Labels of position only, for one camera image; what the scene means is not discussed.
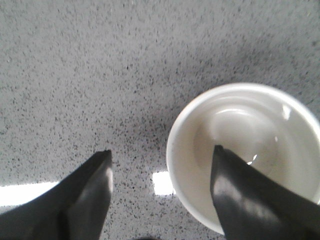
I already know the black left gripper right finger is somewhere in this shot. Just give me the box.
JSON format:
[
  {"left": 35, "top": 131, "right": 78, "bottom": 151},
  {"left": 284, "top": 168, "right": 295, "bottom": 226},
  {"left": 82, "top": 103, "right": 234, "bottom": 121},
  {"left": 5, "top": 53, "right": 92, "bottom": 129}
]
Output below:
[{"left": 210, "top": 145, "right": 320, "bottom": 240}]

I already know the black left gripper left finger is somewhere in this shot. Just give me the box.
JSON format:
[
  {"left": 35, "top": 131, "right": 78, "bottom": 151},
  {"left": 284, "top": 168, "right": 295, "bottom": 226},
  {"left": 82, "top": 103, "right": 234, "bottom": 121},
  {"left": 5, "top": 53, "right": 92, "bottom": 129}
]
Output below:
[{"left": 0, "top": 150, "right": 113, "bottom": 240}]

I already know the white smiley mug black handle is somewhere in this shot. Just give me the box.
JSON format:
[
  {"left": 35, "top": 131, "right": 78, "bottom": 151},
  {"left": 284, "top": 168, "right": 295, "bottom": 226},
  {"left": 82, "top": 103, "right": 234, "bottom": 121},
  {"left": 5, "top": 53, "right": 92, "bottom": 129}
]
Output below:
[{"left": 166, "top": 83, "right": 320, "bottom": 234}]

